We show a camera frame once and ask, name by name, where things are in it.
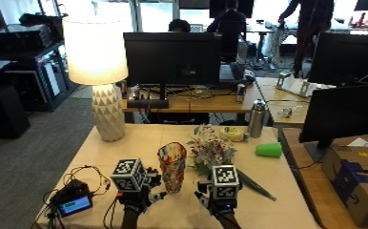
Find person's left hand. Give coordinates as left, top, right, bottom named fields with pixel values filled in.
left=115, top=167, right=169, bottom=213

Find person's right hand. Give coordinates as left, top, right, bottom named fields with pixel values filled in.
left=192, top=180, right=240, bottom=216

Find white marker cube right glove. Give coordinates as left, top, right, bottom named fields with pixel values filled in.
left=210, top=164, right=240, bottom=200

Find white marker cube glove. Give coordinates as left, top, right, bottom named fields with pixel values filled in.
left=210, top=164, right=240, bottom=200
left=109, top=157, right=149, bottom=193

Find multicoloured glass vase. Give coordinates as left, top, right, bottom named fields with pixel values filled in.
left=155, top=141, right=187, bottom=195

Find white marker cube left glove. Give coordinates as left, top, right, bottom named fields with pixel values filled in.
left=109, top=157, right=149, bottom=193

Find flower bouquet with green stems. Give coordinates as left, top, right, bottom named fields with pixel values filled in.
left=186, top=124, right=277, bottom=202

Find yellowish tape roll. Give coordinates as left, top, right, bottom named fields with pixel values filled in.
left=218, top=126, right=250, bottom=143

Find green plastic cup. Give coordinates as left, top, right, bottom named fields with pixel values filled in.
left=254, top=141, right=283, bottom=157

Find black device with blue screen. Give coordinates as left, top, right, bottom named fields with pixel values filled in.
left=49, top=178, right=95, bottom=219

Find black speaker bar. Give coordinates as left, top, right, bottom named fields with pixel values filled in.
left=126, top=97, right=170, bottom=110

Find wooden side table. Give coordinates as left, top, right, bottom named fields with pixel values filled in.
left=279, top=127, right=368, bottom=229

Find stainless steel bottle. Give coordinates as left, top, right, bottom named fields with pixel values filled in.
left=247, top=98, right=268, bottom=139

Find wooden desk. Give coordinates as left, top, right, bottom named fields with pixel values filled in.
left=122, top=76, right=313, bottom=126

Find clear plastic wrapper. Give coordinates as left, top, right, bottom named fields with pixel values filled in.
left=276, top=106, right=297, bottom=118

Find silver drink can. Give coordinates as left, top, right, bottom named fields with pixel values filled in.
left=235, top=83, right=247, bottom=104

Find cardboard box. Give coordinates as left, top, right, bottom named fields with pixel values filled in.
left=320, top=144, right=368, bottom=229

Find black computer monitor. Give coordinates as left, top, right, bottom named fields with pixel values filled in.
left=307, top=31, right=368, bottom=88
left=123, top=31, right=223, bottom=100
left=297, top=83, right=368, bottom=163

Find white stand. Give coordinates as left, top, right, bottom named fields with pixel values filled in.
left=275, top=71, right=336, bottom=98

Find white paper sheet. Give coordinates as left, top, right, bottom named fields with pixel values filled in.
left=345, top=136, right=368, bottom=148

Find white table lamp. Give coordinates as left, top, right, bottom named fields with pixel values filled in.
left=61, top=14, right=129, bottom=143

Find black box cabinet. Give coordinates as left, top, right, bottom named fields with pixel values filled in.
left=0, top=84, right=32, bottom=139

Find black shelf unit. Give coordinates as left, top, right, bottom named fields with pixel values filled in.
left=0, top=12, right=77, bottom=113

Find black cables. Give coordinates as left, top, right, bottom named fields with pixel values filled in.
left=30, top=164, right=113, bottom=229

